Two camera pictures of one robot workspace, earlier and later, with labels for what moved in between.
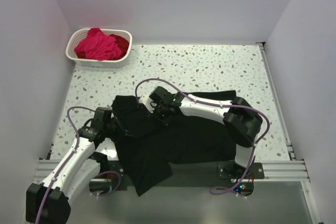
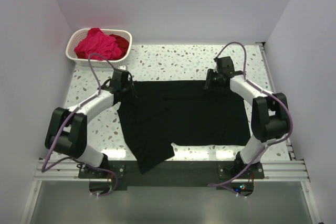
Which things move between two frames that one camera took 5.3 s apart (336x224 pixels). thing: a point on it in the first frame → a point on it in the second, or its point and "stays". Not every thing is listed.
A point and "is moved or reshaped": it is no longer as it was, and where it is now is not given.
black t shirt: [151, 146] is moved or reshaped
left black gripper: [119, 128] → [128, 89]
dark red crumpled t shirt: [122, 43] stays
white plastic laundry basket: [74, 36] stays
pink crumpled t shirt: [97, 45] stays
